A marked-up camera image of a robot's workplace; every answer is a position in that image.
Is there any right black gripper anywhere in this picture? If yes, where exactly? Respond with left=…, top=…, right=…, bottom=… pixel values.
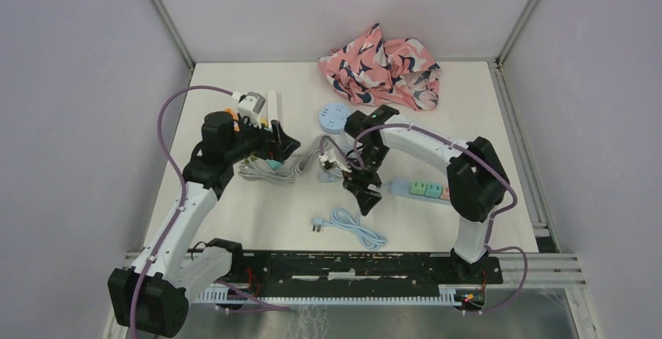
left=339, top=145, right=390, bottom=216

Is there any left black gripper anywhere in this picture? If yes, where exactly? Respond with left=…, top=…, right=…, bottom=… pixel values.
left=225, top=113, right=300, bottom=163

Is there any teal USB plug adapter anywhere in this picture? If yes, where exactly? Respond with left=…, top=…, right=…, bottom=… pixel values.
left=265, top=159, right=283, bottom=171

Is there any light blue power strip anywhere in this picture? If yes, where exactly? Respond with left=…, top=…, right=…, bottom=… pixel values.
left=379, top=178, right=451, bottom=205

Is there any white power strip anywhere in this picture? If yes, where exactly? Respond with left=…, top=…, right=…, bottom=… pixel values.
left=267, top=91, right=282, bottom=130

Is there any round blue socket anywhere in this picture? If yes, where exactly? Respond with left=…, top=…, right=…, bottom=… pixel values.
left=318, top=102, right=351, bottom=134

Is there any orange power strip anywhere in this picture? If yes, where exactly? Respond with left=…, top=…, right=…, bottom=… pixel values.
left=224, top=108, right=240, bottom=132

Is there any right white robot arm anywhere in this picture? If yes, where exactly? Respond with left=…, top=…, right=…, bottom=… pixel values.
left=343, top=105, right=518, bottom=283

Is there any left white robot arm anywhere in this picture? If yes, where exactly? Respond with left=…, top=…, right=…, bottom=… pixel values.
left=108, top=111, right=301, bottom=338

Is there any green adapter on blue strip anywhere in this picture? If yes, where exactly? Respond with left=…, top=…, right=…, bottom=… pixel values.
left=409, top=181, right=427, bottom=196

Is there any teal adapter on blue strip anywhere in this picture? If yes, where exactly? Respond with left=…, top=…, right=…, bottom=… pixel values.
left=424, top=184, right=443, bottom=199

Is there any pink adapter on blue strip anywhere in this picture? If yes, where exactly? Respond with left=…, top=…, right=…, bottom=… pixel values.
left=440, top=187, right=450, bottom=202

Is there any pink patterned cloth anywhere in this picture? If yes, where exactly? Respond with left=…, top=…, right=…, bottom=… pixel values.
left=318, top=23, right=442, bottom=112

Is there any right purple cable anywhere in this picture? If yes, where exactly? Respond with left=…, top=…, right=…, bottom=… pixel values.
left=319, top=123, right=529, bottom=316

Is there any purple cable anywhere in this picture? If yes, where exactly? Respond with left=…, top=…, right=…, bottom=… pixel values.
left=319, top=123, right=529, bottom=316
left=128, top=85, right=294, bottom=339

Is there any loose light blue cable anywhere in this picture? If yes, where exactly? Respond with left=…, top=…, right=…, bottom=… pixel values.
left=310, top=207, right=388, bottom=252

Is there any grey cable of orange strip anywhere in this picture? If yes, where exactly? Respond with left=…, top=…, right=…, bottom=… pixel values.
left=237, top=162, right=297, bottom=187

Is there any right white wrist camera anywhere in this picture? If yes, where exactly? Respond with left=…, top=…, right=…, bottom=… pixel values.
left=318, top=151, right=340, bottom=171

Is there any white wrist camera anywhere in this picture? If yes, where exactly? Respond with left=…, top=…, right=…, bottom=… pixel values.
left=318, top=151, right=340, bottom=171
left=237, top=92, right=266, bottom=128

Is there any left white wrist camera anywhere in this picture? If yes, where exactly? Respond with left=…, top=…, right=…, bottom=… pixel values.
left=237, top=92, right=266, bottom=128

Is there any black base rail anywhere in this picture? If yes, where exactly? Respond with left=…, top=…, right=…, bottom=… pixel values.
left=222, top=250, right=504, bottom=298

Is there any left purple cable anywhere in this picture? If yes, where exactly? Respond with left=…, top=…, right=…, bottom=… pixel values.
left=128, top=85, right=294, bottom=339

